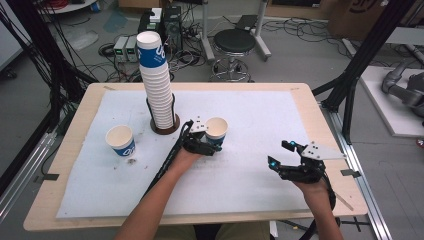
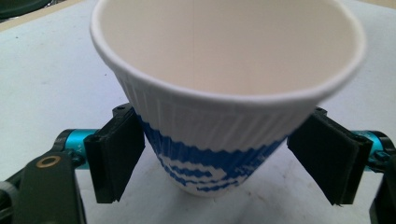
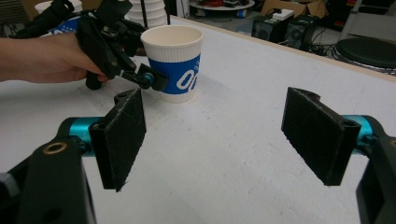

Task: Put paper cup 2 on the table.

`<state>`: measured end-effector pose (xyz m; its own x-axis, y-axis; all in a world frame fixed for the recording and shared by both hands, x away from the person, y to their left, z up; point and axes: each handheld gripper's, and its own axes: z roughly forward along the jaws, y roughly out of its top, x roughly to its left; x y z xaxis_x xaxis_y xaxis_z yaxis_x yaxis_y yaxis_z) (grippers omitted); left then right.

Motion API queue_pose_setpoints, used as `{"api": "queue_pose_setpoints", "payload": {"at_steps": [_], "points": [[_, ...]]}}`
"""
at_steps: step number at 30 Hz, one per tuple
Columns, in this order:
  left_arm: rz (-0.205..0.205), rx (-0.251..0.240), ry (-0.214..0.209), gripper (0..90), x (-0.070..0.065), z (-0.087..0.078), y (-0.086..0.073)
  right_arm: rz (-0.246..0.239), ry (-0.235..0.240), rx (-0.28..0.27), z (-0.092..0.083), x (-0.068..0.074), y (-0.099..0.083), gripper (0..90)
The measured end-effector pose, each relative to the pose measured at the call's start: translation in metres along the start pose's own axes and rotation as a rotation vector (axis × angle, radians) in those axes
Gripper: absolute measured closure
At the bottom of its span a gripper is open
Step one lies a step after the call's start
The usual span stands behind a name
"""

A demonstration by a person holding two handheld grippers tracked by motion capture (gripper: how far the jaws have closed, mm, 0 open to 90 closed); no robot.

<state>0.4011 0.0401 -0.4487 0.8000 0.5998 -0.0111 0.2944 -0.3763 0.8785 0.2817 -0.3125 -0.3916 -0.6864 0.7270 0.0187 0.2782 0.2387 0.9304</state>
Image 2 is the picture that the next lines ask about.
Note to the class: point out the blue white paper cup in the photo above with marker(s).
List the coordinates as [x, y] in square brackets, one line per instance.
[218, 124]

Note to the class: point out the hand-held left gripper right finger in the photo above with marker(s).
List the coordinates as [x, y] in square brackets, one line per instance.
[330, 155]

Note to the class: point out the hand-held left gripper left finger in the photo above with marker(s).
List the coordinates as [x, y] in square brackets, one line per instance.
[115, 155]

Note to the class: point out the dark round object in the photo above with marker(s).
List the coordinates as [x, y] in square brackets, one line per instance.
[18, 6]

